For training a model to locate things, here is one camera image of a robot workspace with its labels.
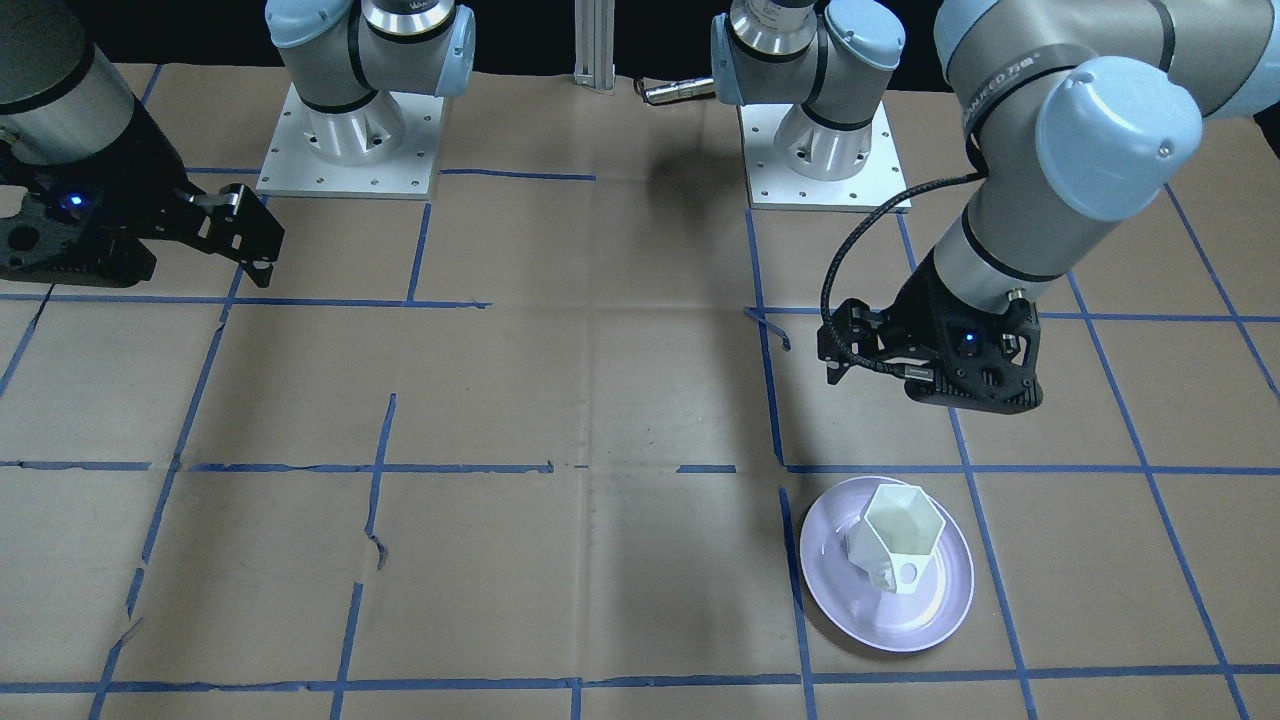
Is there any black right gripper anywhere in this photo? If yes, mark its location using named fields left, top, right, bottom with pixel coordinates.
left=1, top=102, right=285, bottom=288

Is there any white faceted cup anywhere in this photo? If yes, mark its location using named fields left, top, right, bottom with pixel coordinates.
left=845, top=484, right=946, bottom=594

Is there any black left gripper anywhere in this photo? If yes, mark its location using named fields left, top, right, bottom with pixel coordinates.
left=817, top=256, right=1043, bottom=413

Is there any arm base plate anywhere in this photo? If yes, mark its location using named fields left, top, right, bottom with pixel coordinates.
left=739, top=104, right=906, bottom=213
left=256, top=87, right=445, bottom=201

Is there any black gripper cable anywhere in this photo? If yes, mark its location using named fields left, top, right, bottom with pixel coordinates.
left=820, top=170, right=991, bottom=375

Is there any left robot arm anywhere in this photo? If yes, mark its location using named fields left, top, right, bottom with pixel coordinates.
left=710, top=1, right=1277, bottom=414

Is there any aluminium frame post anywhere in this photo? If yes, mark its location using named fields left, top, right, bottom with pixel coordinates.
left=573, top=0, right=616, bottom=94

